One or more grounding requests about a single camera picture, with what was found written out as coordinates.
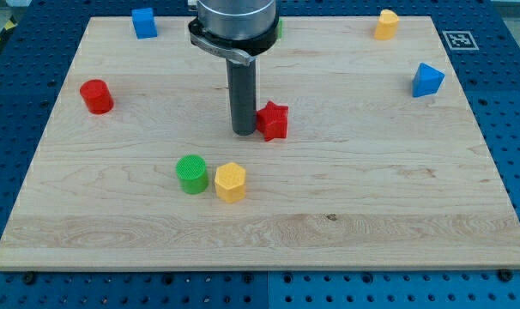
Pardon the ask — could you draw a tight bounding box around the red star block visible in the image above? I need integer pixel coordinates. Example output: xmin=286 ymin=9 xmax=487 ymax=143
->
xmin=257 ymin=100 xmax=289 ymax=142

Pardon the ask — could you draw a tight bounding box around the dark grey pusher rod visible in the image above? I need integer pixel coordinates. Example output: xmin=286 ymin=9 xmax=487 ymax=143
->
xmin=226 ymin=60 xmax=257 ymax=136

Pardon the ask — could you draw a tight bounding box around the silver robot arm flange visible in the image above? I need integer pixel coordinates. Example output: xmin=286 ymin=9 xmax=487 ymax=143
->
xmin=188 ymin=0 xmax=279 ymax=67

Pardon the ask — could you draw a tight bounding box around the green block behind arm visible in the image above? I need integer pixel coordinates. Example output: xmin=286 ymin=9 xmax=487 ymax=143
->
xmin=277 ymin=18 xmax=283 ymax=39

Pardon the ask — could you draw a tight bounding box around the yellow hexagon block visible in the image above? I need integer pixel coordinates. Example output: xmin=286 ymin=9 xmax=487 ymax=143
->
xmin=215 ymin=162 xmax=246 ymax=203

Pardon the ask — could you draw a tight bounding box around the green cylinder block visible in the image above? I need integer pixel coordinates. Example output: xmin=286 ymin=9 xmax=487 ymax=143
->
xmin=175 ymin=154 xmax=209 ymax=195

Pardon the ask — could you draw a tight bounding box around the light wooden board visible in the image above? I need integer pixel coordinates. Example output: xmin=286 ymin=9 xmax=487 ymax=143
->
xmin=0 ymin=16 xmax=520 ymax=272

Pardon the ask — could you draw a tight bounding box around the red cylinder block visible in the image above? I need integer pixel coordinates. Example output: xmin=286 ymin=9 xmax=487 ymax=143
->
xmin=80 ymin=79 xmax=114 ymax=114

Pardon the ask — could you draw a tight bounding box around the blue cube block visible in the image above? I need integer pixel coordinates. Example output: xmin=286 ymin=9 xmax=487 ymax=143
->
xmin=131 ymin=8 xmax=158 ymax=39

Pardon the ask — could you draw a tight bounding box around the yellow half-round block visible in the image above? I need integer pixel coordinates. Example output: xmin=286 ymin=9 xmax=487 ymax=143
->
xmin=374 ymin=9 xmax=400 ymax=40

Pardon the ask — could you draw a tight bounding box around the blue triangle block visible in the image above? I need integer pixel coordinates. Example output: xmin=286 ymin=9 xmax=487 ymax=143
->
xmin=412 ymin=63 xmax=445 ymax=98

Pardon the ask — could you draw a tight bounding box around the white fiducial marker tag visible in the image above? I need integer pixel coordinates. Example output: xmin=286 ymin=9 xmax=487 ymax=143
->
xmin=442 ymin=30 xmax=479 ymax=51

